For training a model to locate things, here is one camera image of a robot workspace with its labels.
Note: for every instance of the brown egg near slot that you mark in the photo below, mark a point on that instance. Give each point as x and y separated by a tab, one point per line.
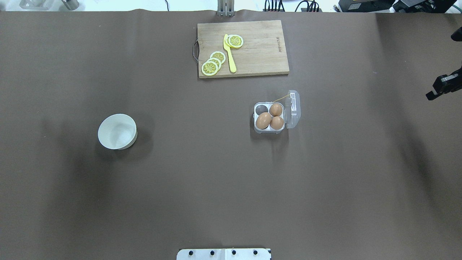
277	123

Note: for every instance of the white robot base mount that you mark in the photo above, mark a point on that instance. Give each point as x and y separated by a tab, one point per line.
224	254

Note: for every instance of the brown egg slot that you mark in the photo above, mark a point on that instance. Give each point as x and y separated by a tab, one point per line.
276	109
277	123

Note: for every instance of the brown egg from bowl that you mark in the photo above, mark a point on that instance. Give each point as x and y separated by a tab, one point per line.
263	121

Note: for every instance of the lemon slice back left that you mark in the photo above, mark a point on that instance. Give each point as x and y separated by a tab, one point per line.
219	55

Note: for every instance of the wooden cutting board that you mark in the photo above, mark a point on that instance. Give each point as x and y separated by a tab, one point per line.
262	53

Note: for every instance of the brown egg far slot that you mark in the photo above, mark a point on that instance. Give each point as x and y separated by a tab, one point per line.
276	109

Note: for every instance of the lemon slice top right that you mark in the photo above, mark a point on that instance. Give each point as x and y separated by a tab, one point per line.
235	41

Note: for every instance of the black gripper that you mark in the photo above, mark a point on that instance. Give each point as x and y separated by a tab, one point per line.
444	83

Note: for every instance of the white bowl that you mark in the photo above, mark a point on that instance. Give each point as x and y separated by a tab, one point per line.
117	132

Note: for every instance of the yellow plastic knife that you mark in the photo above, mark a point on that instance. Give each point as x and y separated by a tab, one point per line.
232	65

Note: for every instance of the lemon slice middle left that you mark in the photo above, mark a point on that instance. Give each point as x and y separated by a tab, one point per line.
216	61

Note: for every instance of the lemon slice under right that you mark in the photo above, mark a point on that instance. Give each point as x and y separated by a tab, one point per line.
226	41

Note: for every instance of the aluminium frame post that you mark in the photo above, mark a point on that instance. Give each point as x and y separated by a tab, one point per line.
225	8

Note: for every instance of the clear plastic egg box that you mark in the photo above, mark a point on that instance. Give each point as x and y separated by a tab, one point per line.
291	112

